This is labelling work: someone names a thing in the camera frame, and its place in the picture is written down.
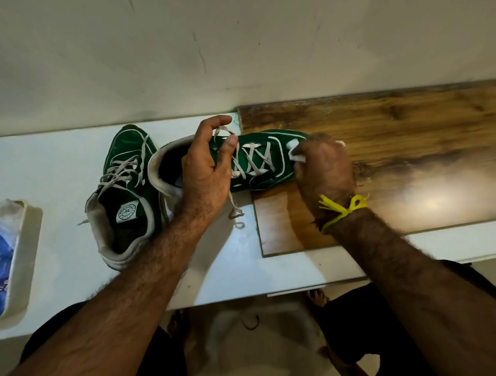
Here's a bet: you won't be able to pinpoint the person's right hand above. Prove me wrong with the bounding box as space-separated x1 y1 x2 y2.
291 133 357 229

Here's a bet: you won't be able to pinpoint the person's left hand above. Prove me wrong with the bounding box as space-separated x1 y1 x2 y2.
180 115 239 229

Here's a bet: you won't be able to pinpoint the white wet wipe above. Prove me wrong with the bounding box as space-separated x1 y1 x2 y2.
286 138 307 163

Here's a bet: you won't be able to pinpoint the green sneaker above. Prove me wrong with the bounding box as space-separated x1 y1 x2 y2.
147 129 311 225
84 123 163 271

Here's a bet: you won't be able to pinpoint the white shoelace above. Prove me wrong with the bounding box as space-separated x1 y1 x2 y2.
77 133 150 226
212 125 276 230

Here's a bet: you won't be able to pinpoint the person's right forearm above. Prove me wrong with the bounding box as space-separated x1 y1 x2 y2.
325 209 496 376

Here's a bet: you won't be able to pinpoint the person's left forearm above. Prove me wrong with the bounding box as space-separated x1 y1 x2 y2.
9 215 210 376

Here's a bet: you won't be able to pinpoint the person's right foot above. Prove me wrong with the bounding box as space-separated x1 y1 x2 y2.
306 288 330 309

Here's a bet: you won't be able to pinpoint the person's foot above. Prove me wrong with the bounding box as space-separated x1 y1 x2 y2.
167 308 191 341
306 288 330 309

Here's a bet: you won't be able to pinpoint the person's left foot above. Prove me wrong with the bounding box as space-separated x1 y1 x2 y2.
167 308 191 341

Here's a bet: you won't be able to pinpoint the blue wet wipe packet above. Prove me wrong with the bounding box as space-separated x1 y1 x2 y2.
0 199 24 317

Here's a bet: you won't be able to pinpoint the yellow thread wristband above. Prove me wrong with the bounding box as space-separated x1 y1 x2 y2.
317 193 369 233

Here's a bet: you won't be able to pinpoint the brown wooden board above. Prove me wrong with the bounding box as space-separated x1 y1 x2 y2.
237 79 496 258

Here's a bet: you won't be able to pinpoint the black shorts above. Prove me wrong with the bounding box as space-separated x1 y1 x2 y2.
19 260 496 376

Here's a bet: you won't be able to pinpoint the beige plastic tray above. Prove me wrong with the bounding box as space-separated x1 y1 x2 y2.
0 199 43 320

